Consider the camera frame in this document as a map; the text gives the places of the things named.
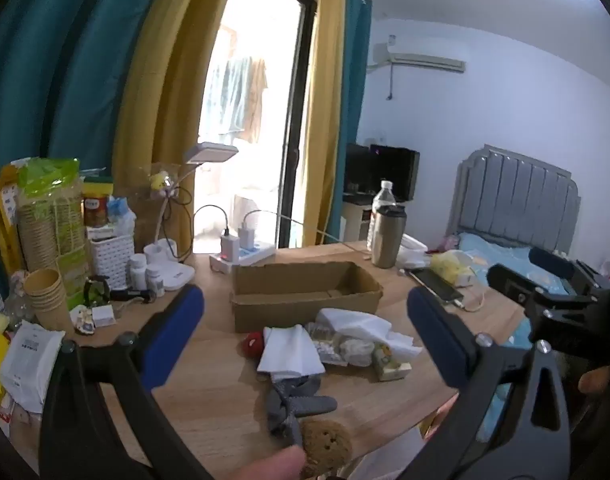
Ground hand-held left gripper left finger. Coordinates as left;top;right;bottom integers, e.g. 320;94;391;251
39;284;213;480

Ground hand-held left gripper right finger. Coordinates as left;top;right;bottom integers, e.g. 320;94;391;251
407;287;572;480

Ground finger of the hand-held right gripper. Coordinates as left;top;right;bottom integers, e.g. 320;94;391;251
529;246;586;286
487;263;546;322

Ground white tissue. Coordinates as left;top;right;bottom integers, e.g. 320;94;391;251
317;307;423;361

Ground brown cardboard box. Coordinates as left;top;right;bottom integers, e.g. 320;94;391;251
229;261;384;333

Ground white cotton towel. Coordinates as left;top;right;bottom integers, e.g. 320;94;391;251
257;325;326;378

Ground brown round cookie plush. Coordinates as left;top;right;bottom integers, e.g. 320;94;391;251
299;420;353;478

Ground person's right hand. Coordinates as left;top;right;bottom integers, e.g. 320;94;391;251
578;364;610;395

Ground person's left hand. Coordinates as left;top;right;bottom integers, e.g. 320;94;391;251
224;446;306;480

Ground light blue bed sheet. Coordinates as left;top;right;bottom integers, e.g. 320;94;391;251
445;232;576;443

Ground black smartphone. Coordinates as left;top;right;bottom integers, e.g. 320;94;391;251
412;267;463;303

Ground cartoon print tissue pack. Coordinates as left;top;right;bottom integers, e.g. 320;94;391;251
372;345;413;382

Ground white pill bottle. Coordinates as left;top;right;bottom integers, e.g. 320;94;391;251
130;254;148;291
146;265;166;297

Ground grey padded headboard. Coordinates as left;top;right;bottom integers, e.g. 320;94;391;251
447;144;582;256

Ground dark green translucent object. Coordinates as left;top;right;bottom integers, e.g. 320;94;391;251
84;277;110;306

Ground small patterned figurine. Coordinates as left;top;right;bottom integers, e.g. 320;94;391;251
70;307;96;335

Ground white perforated basket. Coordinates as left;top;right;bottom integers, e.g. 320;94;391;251
87;234;136;291

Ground white power strip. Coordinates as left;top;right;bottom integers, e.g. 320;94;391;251
209;242;276;273

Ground steel tumbler with black lid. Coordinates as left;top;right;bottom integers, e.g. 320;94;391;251
371;204;408;269

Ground blue and white plastic pack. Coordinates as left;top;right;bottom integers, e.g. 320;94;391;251
107;195;136;236

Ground stack of brown paper cups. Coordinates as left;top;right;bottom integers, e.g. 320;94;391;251
24;268;68;332

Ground white side table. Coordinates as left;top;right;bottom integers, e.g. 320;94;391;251
341;195;376;243

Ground jar with yellow lid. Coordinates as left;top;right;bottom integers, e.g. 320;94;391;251
82;177;114;228

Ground clear water bottle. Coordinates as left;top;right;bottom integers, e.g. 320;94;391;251
367;180;396;251

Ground white wet wipes pack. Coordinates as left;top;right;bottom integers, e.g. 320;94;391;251
0;321;66;413

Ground green paper cup package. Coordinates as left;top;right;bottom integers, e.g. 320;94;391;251
16;157;88;311

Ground black monitor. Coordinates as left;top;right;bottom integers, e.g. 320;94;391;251
344;143;420;202

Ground white desk lamp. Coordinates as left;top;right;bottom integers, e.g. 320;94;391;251
144;142;240;292

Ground yellow snack packet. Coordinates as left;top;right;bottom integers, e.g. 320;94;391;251
0;165;26;271

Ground hanging clothes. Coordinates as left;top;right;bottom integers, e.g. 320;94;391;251
200;57;268;143

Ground white air conditioner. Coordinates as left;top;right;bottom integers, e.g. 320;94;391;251
372;42;466;73

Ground wide yellow curtain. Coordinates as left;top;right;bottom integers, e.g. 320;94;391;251
112;0;243;256

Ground narrow yellow curtain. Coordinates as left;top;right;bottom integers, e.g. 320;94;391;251
297;0;353;248

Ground narrow teal curtain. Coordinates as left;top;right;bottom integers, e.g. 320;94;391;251
332;0;373;243

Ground wide teal curtain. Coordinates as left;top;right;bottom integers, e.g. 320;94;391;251
0;0;176;281

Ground white phone cable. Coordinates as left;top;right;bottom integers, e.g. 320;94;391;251
452;291;486;312

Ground black handled tool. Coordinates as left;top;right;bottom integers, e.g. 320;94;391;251
110;287;156;306

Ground white charger with black cable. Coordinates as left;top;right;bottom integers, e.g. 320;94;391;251
221;229;240;261

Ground black charging cable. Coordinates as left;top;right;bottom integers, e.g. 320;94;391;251
191;204;232;261

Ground thin long cable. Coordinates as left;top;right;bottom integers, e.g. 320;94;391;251
242;209;346;247

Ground black door frame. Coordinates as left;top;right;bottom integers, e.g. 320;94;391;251
245;0;320;248

